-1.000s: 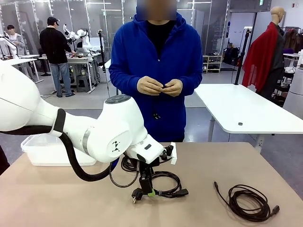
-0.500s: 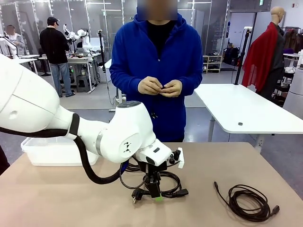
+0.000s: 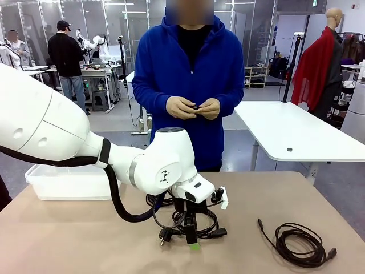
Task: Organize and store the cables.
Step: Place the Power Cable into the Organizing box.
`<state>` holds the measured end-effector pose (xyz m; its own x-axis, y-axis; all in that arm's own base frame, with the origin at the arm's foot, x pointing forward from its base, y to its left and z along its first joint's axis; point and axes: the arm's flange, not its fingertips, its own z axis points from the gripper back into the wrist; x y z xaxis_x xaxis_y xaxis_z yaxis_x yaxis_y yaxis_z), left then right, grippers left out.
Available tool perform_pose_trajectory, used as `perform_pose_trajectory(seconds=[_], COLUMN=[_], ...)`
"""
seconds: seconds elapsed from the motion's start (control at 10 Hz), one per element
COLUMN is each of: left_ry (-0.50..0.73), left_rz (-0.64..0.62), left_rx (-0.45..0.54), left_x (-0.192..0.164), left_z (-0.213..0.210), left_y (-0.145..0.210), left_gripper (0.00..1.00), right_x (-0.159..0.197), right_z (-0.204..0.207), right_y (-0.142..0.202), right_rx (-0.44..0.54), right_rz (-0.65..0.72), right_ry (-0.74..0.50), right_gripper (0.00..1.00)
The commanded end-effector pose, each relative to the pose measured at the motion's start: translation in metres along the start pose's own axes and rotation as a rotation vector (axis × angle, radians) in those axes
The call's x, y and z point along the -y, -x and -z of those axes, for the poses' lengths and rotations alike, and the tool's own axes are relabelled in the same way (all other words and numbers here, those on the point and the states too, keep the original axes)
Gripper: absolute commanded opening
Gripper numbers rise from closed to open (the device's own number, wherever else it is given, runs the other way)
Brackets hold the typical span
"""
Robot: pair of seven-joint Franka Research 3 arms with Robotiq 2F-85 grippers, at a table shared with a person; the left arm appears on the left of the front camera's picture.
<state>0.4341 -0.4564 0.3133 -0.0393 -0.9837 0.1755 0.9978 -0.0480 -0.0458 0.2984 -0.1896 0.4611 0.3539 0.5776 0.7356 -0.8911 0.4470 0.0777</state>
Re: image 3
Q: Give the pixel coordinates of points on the clothes rack with garments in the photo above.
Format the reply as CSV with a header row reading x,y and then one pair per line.
x,y
349,48

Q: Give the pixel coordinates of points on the person in blue hoodie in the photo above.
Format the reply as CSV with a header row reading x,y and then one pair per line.
x,y
171,62

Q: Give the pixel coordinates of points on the black camera tripod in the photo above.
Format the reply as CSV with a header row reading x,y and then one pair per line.
x,y
122,57

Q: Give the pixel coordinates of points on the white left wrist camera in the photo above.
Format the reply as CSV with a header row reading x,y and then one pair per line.
x,y
225,199

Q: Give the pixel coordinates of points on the person's right forearm blue sleeve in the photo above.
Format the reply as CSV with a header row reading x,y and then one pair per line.
x,y
148,100

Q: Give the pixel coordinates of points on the white standing desk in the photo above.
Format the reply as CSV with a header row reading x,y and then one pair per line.
x,y
141,120

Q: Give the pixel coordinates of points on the background workbench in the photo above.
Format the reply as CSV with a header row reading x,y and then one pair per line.
x,y
97,72

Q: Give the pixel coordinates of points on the red fire alarm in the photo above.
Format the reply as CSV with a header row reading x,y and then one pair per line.
x,y
355,6

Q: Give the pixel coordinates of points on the black backpack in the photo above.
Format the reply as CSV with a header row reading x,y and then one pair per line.
x,y
278,68

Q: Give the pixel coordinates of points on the beige mannequin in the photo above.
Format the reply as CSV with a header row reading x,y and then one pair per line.
x,y
334,17

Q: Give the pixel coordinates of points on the low shoe shelf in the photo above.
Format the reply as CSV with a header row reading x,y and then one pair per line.
x,y
256,75

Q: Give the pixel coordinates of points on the person in grey hoodie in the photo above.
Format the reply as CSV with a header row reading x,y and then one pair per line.
x,y
21,52

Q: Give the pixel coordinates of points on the white grey cylindrical column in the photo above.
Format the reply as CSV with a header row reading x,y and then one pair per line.
x,y
359,97

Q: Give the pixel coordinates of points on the translucent plastic storage bin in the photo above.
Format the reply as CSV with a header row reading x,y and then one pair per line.
x,y
71,185

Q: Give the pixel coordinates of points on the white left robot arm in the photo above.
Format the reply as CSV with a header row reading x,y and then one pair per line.
x,y
42,114

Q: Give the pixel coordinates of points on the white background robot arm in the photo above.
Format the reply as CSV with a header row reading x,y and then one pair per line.
x,y
102,48
8,51

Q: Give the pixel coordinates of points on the person's right hand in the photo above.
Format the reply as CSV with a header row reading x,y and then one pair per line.
x,y
181,108

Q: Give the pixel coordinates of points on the black light stand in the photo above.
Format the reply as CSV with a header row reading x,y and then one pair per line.
x,y
298,36

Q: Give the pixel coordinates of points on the white background table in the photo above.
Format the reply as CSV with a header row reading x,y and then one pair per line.
x,y
34,68

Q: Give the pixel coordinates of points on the person's left forearm blue sleeve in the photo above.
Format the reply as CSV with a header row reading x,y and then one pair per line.
x,y
232,102

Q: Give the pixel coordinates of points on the man in black sweater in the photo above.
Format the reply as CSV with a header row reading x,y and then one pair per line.
x,y
64,54

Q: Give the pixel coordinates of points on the person's left hand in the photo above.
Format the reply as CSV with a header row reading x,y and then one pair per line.
x,y
210,109

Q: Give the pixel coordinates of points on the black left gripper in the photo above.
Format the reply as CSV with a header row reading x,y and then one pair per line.
x,y
194,209

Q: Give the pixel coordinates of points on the slim white background robot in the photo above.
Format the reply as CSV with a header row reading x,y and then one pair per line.
x,y
80,35

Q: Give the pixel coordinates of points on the white height-adjustable table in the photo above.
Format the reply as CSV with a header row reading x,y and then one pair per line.
x,y
285,128

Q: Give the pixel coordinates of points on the grey step stool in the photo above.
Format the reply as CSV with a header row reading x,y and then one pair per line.
x,y
100,100

